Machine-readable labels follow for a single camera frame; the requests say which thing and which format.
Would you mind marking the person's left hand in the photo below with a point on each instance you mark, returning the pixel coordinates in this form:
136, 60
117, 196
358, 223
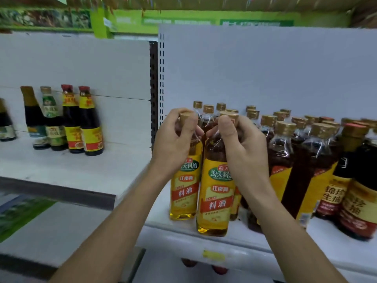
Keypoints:
166, 144

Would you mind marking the person's right hand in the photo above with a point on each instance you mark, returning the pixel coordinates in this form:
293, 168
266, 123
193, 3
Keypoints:
249, 156

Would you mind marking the person's right thumb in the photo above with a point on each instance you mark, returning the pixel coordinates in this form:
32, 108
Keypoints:
226, 128

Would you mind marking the person's left thumb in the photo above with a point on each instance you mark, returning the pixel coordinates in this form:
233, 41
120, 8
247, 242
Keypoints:
185, 126

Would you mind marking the yellow cooking wine bottle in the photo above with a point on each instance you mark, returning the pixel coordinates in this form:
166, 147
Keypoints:
184, 191
215, 200

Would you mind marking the person's right forearm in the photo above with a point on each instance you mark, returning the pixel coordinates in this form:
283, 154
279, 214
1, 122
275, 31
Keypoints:
282, 232

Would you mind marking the person's left forearm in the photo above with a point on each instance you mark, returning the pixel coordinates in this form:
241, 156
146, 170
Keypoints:
117, 226

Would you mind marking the row of gold-capped wine bottles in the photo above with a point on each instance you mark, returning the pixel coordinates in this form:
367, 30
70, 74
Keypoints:
208, 114

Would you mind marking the perforated shelf upright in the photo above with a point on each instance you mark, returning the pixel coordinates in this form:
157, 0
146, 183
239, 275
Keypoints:
157, 85

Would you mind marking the white shelf back panel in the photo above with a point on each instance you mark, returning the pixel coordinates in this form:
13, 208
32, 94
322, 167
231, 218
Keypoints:
265, 67
88, 64

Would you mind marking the row of dark brown bottles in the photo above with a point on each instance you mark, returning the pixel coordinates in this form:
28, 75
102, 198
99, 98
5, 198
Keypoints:
309, 162

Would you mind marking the red-capped yellow label sauce bottle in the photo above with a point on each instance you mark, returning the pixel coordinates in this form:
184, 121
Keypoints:
72, 126
92, 129

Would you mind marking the green sign banner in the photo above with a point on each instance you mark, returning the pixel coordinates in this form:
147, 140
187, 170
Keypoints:
176, 20

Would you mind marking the dark soy sauce bottle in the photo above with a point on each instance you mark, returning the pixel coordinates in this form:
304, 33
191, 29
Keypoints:
360, 203
338, 179

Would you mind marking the yellow price tag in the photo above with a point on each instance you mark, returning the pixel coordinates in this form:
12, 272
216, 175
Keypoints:
213, 255

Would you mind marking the green label sauce bottle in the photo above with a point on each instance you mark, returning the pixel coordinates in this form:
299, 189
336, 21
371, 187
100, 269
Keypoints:
54, 129

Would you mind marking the red bottle cap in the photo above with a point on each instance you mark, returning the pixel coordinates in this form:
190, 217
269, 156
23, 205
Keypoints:
220, 269
189, 262

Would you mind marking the gold-necked dark sauce bottle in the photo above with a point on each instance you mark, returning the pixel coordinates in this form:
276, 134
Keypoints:
34, 117

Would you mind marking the white lower shelf board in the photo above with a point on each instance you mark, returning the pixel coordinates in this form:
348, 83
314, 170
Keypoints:
59, 232

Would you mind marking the dark bottle with pale label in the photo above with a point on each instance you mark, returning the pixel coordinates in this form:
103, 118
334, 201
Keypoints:
6, 126

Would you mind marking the green poster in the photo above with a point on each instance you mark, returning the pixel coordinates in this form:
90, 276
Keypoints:
20, 216

